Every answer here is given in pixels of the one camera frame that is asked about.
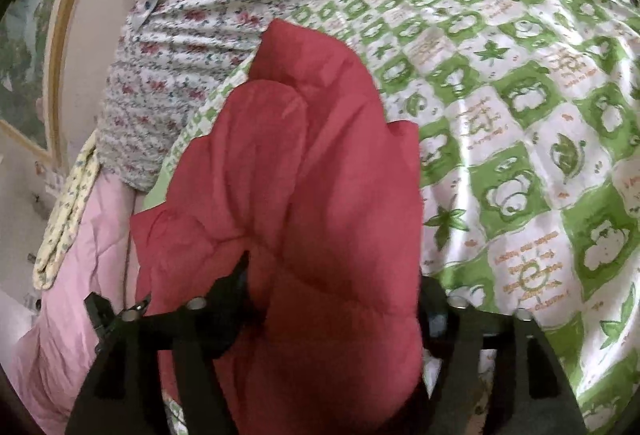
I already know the red quilted jacket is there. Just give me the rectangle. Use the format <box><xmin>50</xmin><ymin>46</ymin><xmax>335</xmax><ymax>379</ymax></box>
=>
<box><xmin>130</xmin><ymin>17</ymin><xmax>426</xmax><ymax>435</ymax></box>

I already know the pink quilt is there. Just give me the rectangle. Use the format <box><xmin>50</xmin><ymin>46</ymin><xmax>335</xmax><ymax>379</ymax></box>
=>
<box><xmin>7</xmin><ymin>180</ymin><xmax>166</xmax><ymax>426</ymax></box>

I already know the wooden framed wall picture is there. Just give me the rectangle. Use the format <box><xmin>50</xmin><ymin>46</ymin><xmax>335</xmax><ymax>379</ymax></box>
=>
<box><xmin>0</xmin><ymin>0</ymin><xmax>118</xmax><ymax>166</ymax></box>

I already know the yellow floral cloth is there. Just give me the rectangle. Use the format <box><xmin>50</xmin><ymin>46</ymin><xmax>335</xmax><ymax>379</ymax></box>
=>
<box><xmin>32</xmin><ymin>132</ymin><xmax>103</xmax><ymax>291</ymax></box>

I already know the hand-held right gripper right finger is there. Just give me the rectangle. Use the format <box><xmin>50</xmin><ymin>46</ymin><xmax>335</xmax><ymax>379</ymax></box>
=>
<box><xmin>417</xmin><ymin>276</ymin><xmax>586</xmax><ymax>435</ymax></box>

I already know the red floral quilt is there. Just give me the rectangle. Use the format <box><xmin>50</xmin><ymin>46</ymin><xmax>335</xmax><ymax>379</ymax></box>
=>
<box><xmin>97</xmin><ymin>0</ymin><xmax>441</xmax><ymax>193</ymax></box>

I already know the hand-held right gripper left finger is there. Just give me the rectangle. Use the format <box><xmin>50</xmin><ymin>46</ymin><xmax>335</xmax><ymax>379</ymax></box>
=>
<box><xmin>65</xmin><ymin>251</ymin><xmax>251</xmax><ymax>435</ymax></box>

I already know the green checked bed sheet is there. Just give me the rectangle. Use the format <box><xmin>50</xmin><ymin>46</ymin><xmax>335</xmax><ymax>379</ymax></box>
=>
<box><xmin>142</xmin><ymin>0</ymin><xmax>640</xmax><ymax>435</ymax></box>

